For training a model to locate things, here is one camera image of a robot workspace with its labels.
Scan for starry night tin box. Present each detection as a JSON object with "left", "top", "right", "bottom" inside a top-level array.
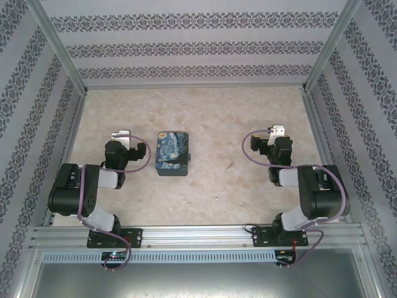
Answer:
[{"left": 154, "top": 131, "right": 191, "bottom": 178}]

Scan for grey metal sheet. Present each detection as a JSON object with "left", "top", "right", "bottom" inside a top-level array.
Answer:
[{"left": 18, "top": 248, "right": 385, "bottom": 298}]

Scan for purple cable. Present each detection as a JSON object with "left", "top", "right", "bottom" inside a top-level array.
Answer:
[
  {"left": 242, "top": 129, "right": 347, "bottom": 268},
  {"left": 76, "top": 132, "right": 152, "bottom": 271}
]

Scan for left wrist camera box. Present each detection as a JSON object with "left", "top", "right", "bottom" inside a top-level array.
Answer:
[{"left": 110, "top": 129, "right": 132, "bottom": 146}]

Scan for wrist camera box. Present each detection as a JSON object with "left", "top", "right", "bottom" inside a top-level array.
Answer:
[
  {"left": 267, "top": 124, "right": 286, "bottom": 146},
  {"left": 110, "top": 129, "right": 132, "bottom": 146}
]

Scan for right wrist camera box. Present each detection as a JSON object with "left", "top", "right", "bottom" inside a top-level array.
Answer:
[{"left": 267, "top": 124, "right": 286, "bottom": 146}]

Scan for aluminium side rail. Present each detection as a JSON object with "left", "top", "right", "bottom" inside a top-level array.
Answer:
[
  {"left": 42, "top": 89, "right": 89, "bottom": 227},
  {"left": 301, "top": 89, "right": 352, "bottom": 224}
]

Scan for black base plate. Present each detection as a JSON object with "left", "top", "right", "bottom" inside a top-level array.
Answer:
[
  {"left": 86, "top": 228, "right": 143, "bottom": 249},
  {"left": 251, "top": 226, "right": 310, "bottom": 248}
]

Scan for aluminium mounting rail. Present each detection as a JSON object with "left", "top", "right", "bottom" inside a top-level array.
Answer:
[{"left": 29, "top": 225, "right": 368, "bottom": 251}]

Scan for slotted grey cable duct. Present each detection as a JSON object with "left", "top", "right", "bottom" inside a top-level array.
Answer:
[{"left": 41, "top": 250, "right": 277, "bottom": 263}]

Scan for aluminium frame post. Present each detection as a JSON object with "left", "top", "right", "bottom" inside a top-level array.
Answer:
[
  {"left": 23, "top": 0, "right": 89, "bottom": 94},
  {"left": 301, "top": 0, "right": 363, "bottom": 93}
]

